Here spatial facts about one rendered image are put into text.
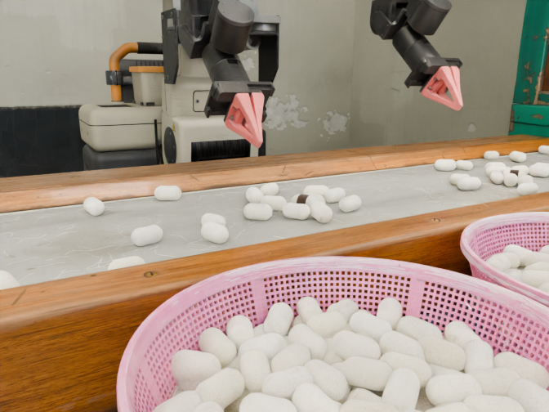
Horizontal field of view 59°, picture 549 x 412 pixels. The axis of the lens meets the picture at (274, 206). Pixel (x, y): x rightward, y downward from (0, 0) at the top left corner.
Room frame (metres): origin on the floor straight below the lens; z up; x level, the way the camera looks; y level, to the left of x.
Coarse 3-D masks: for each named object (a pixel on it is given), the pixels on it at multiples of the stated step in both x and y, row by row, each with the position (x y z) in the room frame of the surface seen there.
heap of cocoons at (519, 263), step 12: (504, 252) 0.47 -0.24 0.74; (516, 252) 0.46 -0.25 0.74; (528, 252) 0.46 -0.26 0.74; (540, 252) 0.48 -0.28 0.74; (492, 264) 0.42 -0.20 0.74; (504, 264) 0.43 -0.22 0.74; (516, 264) 0.44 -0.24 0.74; (528, 264) 0.45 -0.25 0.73; (540, 264) 0.42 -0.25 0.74; (516, 276) 0.40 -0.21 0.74; (528, 276) 0.40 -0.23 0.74; (540, 276) 0.39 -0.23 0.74; (540, 288) 0.37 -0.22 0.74
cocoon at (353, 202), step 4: (348, 196) 0.61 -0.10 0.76; (352, 196) 0.61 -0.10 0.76; (356, 196) 0.61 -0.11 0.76; (340, 200) 0.61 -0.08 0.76; (344, 200) 0.60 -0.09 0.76; (348, 200) 0.60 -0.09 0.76; (352, 200) 0.60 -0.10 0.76; (356, 200) 0.61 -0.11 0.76; (360, 200) 0.61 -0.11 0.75; (340, 204) 0.60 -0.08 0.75; (344, 204) 0.60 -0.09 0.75; (348, 204) 0.60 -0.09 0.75; (352, 204) 0.60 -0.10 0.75; (356, 204) 0.60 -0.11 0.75; (360, 204) 0.61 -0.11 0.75; (340, 208) 0.60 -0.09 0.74; (344, 208) 0.60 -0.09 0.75; (348, 208) 0.60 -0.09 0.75; (352, 208) 0.60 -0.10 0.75; (356, 208) 0.61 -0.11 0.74
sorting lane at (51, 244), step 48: (192, 192) 0.70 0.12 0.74; (240, 192) 0.71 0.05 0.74; (288, 192) 0.71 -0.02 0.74; (384, 192) 0.71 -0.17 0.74; (432, 192) 0.72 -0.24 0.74; (480, 192) 0.72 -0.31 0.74; (0, 240) 0.48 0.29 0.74; (48, 240) 0.49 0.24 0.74; (96, 240) 0.49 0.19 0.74; (192, 240) 0.49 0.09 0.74; (240, 240) 0.49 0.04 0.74
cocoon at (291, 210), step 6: (288, 204) 0.57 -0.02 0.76; (294, 204) 0.57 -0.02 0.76; (300, 204) 0.57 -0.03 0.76; (288, 210) 0.57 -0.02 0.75; (294, 210) 0.56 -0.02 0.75; (300, 210) 0.56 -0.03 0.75; (306, 210) 0.56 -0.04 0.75; (288, 216) 0.57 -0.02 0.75; (294, 216) 0.56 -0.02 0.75; (300, 216) 0.56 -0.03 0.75; (306, 216) 0.56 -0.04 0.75
